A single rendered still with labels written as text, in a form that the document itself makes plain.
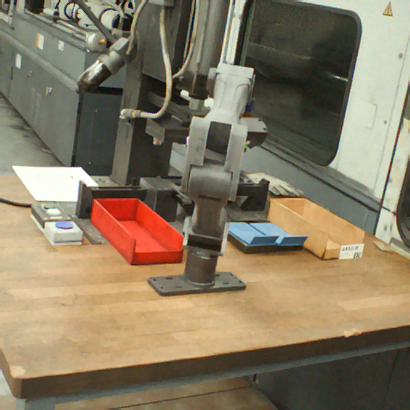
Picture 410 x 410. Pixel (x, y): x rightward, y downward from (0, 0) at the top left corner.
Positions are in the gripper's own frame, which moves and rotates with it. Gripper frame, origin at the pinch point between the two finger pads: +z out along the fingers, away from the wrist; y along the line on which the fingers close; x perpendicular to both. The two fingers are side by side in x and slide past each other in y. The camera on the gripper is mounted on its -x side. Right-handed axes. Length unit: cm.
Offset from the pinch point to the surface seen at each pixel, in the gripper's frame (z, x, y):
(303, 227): 15.5, -34.9, -5.0
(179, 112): 8.1, -9.0, 27.0
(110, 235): 20.7, 13.7, -0.3
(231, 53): 54, -82, 114
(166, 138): 9.8, -3.4, 19.4
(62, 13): 236, -117, 396
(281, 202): 22.2, -38.3, 8.6
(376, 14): -13, -77, 52
